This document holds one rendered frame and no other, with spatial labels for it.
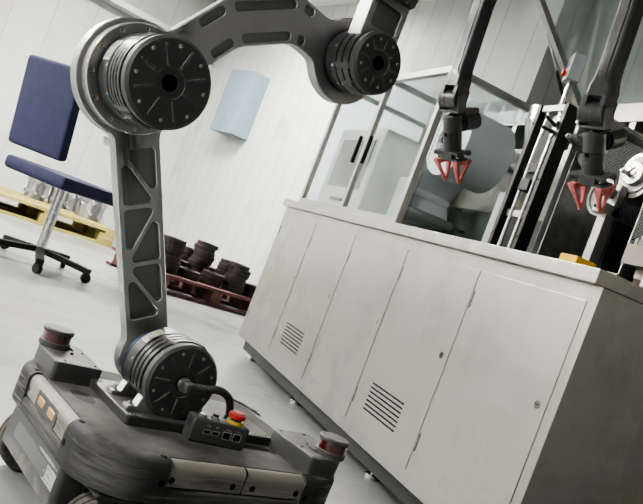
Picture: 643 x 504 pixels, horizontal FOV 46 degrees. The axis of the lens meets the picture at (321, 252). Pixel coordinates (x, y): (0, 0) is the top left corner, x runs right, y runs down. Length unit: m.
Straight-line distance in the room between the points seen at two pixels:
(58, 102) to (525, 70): 2.95
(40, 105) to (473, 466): 3.49
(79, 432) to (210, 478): 0.26
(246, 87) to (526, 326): 6.19
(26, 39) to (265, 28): 6.92
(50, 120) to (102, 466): 3.54
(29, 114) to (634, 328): 3.77
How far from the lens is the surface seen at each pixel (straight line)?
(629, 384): 2.17
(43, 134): 4.82
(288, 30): 1.76
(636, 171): 2.49
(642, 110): 3.16
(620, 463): 2.23
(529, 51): 5.39
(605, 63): 2.06
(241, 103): 8.02
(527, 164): 2.72
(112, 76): 1.49
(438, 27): 6.56
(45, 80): 4.88
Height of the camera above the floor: 0.69
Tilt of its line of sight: level
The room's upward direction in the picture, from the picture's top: 21 degrees clockwise
